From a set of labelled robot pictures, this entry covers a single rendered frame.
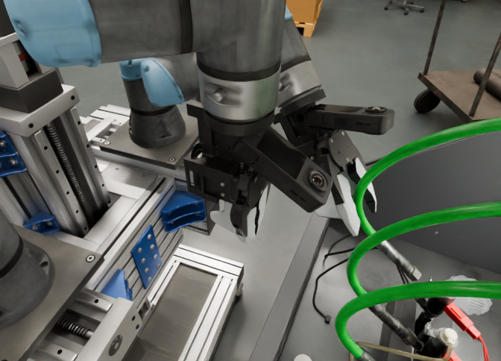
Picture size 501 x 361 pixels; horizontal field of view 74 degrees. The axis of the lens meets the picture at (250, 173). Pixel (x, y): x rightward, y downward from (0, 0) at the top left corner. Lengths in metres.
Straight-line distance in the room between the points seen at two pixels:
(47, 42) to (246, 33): 0.13
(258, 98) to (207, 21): 0.08
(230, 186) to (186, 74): 0.23
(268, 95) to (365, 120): 0.19
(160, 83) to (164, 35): 0.28
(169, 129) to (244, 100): 0.60
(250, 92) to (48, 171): 0.55
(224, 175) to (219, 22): 0.16
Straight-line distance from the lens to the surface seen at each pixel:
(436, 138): 0.44
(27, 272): 0.65
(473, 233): 0.98
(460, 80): 3.25
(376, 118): 0.46
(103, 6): 0.25
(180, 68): 0.54
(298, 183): 0.34
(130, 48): 0.26
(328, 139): 0.48
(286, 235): 2.00
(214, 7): 0.25
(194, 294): 1.56
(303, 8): 4.69
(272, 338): 0.67
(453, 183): 0.88
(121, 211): 0.88
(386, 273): 0.94
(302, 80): 0.48
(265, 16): 0.27
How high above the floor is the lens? 1.57
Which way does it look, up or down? 42 degrees down
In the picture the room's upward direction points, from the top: 2 degrees clockwise
